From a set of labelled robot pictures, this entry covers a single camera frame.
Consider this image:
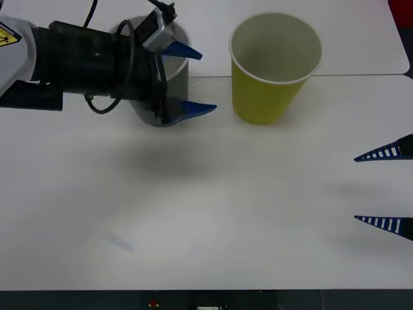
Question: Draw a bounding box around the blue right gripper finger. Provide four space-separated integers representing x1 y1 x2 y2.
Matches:
354 214 413 242
353 133 413 163

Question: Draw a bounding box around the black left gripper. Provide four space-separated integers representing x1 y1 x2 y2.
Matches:
111 29 218 126

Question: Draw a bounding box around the yellow-green plastic bin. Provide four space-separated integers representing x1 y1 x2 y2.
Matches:
228 12 324 127

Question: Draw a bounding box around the grey plastic bin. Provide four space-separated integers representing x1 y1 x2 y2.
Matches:
111 15 192 129

